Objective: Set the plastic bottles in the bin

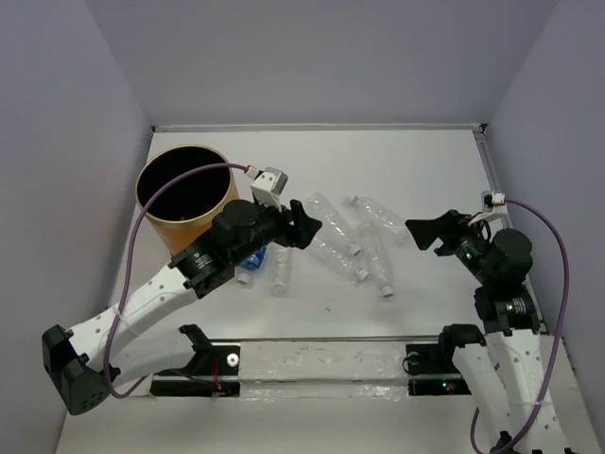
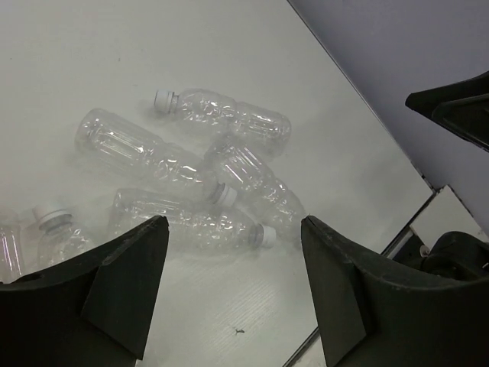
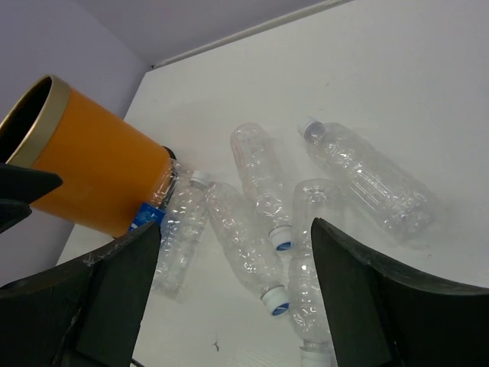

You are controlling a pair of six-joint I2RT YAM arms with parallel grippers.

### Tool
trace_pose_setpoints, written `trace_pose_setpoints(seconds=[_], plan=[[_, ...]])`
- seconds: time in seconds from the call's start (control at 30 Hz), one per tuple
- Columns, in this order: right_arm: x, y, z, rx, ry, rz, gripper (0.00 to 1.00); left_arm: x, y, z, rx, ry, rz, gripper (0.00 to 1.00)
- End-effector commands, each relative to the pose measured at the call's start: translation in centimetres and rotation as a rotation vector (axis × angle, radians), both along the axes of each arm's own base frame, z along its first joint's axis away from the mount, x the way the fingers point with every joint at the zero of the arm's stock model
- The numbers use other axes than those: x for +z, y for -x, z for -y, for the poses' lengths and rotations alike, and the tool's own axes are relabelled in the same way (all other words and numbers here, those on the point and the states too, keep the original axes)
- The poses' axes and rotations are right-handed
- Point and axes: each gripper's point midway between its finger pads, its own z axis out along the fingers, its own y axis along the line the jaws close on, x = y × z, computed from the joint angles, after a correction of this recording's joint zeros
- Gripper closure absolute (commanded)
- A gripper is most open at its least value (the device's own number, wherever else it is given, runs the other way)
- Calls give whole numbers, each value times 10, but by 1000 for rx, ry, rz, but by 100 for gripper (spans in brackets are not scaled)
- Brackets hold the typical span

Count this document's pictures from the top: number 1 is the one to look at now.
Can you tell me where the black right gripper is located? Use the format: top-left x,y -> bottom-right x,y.
404,207 -> 495,284

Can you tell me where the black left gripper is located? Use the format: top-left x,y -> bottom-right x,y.
231,196 -> 322,267

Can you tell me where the clear plastic bottle long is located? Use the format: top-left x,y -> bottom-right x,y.
304,193 -> 369,283

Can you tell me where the blue label plastic bottle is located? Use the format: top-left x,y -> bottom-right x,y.
236,247 -> 268,287

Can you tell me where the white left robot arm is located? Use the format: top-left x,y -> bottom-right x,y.
42,200 -> 322,415

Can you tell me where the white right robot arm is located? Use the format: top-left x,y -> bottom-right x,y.
406,210 -> 573,453

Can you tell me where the orange cylindrical bin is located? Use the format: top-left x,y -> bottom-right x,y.
135,145 -> 239,253

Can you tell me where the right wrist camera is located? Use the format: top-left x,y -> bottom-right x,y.
469,191 -> 508,225

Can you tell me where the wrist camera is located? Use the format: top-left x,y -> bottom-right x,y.
251,167 -> 288,211
469,191 -> 508,225

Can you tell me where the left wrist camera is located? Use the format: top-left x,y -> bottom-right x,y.
251,167 -> 288,211

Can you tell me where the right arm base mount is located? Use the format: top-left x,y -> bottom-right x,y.
402,324 -> 471,397

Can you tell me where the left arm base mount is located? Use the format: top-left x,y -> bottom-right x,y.
149,324 -> 241,398

